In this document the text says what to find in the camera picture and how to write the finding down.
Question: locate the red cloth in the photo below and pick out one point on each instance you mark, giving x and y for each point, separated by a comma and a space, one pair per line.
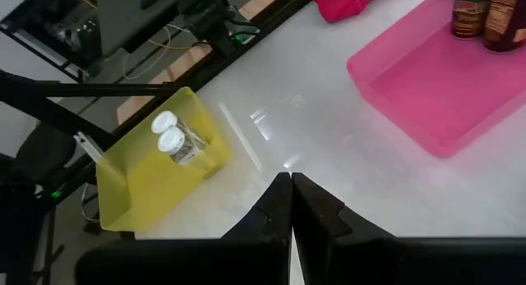
345, 3

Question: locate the yellow plastic bin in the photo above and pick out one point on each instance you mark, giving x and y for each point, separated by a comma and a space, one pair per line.
156, 190

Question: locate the spice jar with yellow lid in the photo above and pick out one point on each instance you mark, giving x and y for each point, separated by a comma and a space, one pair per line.
505, 22

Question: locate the black table frame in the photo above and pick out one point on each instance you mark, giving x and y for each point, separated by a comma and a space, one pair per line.
102, 90

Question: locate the pink plastic bin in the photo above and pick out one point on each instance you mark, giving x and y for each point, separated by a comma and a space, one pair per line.
431, 92

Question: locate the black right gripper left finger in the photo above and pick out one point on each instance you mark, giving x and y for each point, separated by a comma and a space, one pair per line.
185, 262

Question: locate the silver metal bracket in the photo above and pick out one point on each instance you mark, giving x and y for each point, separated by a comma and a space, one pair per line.
88, 147

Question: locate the brown labelled can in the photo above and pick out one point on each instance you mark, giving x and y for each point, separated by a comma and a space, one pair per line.
470, 14

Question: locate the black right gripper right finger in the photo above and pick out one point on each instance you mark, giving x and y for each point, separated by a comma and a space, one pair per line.
390, 262

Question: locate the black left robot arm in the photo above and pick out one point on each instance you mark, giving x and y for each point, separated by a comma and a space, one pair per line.
209, 18

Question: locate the spice jar with white lid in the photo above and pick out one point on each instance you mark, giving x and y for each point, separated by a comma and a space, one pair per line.
172, 140
163, 121

